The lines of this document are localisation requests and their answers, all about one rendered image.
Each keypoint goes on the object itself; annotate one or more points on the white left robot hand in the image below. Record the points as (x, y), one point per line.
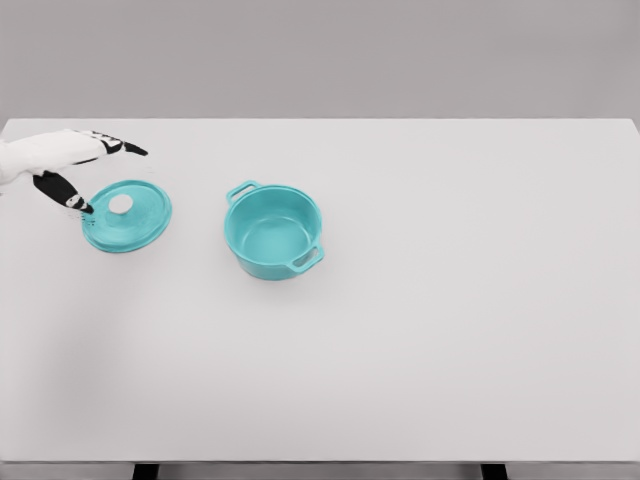
(60, 147)

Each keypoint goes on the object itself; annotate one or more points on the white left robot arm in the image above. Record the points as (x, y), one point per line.
(9, 160)

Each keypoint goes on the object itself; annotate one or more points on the teal pot lid white knob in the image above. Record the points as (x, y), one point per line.
(135, 220)

